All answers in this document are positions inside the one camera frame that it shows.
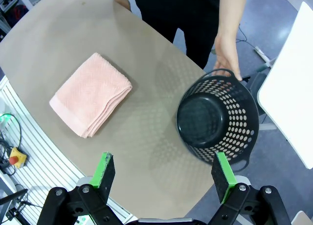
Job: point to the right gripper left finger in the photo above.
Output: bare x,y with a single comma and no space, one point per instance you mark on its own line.
104,176

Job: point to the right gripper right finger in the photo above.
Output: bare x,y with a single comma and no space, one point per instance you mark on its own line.
223,178

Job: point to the dark grey perforated laundry basket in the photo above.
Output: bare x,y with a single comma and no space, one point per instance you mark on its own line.
200,117

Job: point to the pink towel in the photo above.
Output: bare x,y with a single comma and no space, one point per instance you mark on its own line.
90,93

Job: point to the person's left forearm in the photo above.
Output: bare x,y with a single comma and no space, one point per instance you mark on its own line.
232,14

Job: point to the person's left hand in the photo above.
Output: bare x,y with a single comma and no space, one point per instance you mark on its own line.
227,58

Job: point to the person's right hand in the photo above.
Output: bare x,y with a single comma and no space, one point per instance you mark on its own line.
121,0

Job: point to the yellow emergency stop button box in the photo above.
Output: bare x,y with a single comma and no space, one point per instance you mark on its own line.
17,157

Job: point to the white table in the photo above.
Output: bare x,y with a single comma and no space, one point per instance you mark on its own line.
288,88

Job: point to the person in black t-shirt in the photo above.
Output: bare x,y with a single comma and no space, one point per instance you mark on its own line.
183,19

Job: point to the red bag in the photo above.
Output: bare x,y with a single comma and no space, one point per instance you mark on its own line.
18,12

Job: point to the white ribbed table frame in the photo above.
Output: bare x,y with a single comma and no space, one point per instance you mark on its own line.
49,161

